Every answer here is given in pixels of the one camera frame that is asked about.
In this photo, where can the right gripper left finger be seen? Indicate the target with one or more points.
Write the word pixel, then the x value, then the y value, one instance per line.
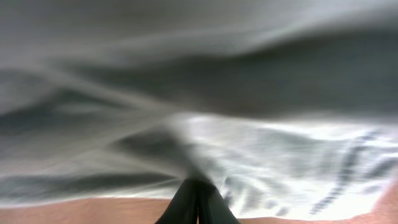
pixel 183 207

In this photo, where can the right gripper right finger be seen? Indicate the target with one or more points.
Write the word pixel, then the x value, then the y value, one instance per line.
pixel 211 207

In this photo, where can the light blue t-shirt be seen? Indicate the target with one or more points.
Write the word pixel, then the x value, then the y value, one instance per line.
pixel 289 108

